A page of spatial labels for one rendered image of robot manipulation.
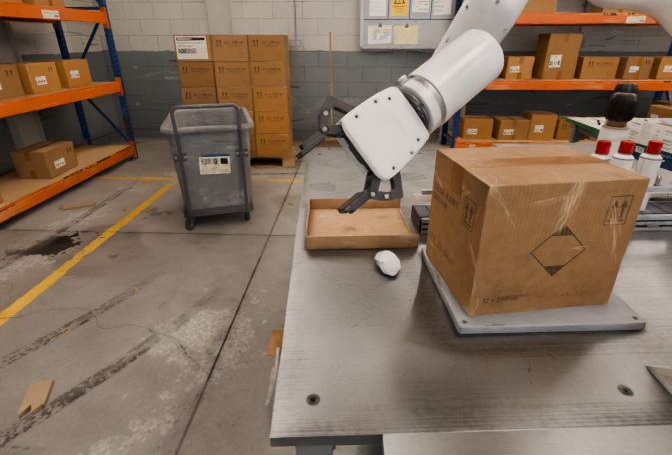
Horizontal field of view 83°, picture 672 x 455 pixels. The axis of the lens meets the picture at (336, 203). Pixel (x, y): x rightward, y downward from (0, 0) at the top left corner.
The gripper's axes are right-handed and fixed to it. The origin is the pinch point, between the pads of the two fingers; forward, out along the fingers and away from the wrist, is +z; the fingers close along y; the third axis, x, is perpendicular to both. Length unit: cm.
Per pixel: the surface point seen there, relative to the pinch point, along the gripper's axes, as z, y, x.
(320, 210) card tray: -12, 14, 72
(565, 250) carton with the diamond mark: -30.3, 38.7, 6.9
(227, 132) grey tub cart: -28, -46, 228
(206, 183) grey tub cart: 5, -28, 246
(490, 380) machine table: -3.0, 43.1, 4.9
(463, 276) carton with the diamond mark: -14.9, 33.3, 16.2
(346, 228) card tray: -12, 21, 58
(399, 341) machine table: 2.9, 33.6, 16.5
